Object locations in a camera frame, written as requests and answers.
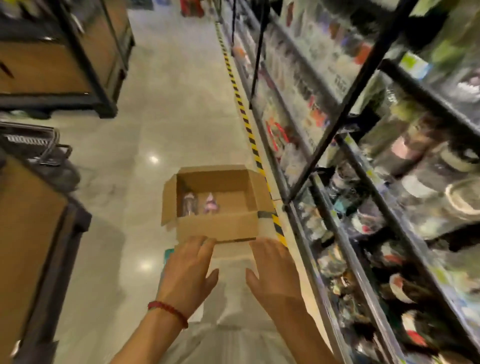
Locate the person's left hand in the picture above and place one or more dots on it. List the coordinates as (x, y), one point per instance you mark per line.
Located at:
(183, 281)

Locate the person's right hand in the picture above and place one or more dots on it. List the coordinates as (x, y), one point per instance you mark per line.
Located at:
(277, 285)

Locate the brown cardboard box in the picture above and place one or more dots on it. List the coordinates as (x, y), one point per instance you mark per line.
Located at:
(217, 227)

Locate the clear bottle blue button lid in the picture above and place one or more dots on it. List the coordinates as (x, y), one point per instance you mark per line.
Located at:
(190, 204)

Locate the green lid bottle pink handle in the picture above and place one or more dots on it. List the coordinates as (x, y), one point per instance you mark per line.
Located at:
(393, 123)

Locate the black metal store shelving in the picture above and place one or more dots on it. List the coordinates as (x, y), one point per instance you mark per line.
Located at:
(360, 86)

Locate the person's light grey trousers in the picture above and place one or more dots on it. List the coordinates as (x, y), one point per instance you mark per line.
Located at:
(228, 337)

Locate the pile of clear bagged goods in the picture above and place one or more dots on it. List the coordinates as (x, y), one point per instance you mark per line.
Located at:
(292, 165)

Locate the red white bagged item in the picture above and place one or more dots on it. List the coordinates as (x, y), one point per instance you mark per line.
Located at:
(279, 131)

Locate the dark plastic shopping basket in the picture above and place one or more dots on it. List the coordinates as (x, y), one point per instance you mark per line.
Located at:
(56, 168)

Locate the red plastic stool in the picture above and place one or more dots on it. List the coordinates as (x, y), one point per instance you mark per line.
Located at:
(191, 7)

